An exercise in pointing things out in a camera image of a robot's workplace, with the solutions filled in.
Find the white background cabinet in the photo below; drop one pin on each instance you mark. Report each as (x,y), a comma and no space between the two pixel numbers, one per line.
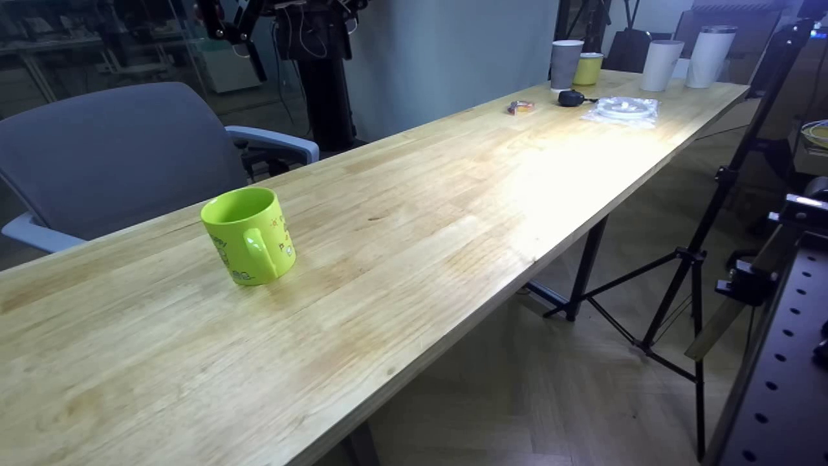
(224,68)

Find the yellow cup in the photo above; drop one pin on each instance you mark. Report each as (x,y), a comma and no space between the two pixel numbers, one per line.
(591,68)

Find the black table leg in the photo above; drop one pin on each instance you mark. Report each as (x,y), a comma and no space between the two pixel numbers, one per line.
(363,446)
(586,266)

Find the black bag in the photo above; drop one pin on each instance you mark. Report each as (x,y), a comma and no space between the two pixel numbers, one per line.
(626,49)

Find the perforated black breadboard table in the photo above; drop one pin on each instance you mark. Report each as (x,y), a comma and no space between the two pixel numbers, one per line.
(779,379)

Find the yellowish shelf object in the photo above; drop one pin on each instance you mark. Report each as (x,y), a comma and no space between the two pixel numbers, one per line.
(815,144)

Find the small orange key item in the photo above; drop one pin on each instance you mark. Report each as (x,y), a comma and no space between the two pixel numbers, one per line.
(521,106)

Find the green mug with cartoon print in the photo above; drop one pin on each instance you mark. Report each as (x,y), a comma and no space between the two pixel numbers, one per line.
(248,235)

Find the black computer mouse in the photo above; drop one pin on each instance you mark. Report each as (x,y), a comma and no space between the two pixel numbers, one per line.
(569,95)

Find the black camera tripod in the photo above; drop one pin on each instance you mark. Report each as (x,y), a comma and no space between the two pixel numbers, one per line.
(719,183)

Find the black bracket on breadboard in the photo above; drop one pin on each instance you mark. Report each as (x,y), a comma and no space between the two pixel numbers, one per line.
(744,280)

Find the gray office chair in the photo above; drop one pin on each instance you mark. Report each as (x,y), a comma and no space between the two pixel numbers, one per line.
(112,159)

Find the white tumbler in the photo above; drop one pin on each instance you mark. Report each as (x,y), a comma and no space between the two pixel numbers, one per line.
(710,58)
(660,64)

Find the gray paper cup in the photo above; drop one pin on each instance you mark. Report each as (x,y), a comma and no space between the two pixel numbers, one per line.
(565,62)

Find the silver black clamp block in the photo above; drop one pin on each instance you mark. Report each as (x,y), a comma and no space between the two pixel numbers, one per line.
(806,212)

